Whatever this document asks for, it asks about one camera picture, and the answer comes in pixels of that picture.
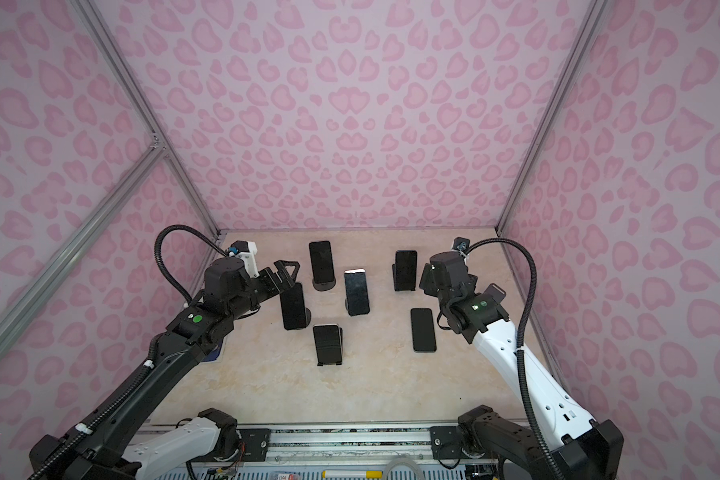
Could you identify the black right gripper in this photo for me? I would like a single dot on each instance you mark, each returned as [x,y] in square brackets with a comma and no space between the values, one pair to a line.
[428,279]

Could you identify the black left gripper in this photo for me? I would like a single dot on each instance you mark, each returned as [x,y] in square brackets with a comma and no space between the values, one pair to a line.
[269,276]

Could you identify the grey round stand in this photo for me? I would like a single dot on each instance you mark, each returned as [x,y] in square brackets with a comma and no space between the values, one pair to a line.
[497,293]

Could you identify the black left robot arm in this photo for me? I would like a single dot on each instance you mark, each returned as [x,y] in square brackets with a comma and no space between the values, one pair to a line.
[95,447]

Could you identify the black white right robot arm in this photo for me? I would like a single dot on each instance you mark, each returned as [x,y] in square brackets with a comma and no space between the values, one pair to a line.
[561,439]

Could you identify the round stand of back phone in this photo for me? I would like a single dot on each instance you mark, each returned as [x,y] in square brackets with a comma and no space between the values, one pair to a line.
[322,286]

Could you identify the centre silver-edged black phone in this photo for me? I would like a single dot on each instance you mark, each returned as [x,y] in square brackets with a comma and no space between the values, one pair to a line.
[356,290]

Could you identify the pink and blue cards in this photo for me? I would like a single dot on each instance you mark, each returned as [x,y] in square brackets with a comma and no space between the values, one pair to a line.
[214,354]

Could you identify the clear plastic tube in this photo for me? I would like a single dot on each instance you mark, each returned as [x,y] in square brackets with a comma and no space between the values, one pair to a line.
[404,462]

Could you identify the yellow white marker pen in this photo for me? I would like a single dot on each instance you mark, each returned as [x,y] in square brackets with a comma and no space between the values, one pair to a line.
[352,474]

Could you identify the left diagonal aluminium strut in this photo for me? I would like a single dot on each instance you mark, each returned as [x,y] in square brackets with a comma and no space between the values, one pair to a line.
[15,319]

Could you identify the left corner aluminium profile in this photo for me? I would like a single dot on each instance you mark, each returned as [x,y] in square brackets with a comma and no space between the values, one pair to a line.
[102,36]

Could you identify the corner aluminium profile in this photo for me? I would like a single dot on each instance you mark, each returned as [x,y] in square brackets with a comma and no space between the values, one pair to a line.
[592,23]
[102,36]

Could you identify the right corner aluminium profile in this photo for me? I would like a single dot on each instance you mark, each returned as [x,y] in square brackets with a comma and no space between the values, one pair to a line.
[592,23]

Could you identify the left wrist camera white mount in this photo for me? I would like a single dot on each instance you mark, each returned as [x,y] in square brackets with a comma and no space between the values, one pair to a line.
[246,252]

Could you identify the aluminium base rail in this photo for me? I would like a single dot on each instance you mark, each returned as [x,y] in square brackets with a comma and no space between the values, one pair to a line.
[305,444]

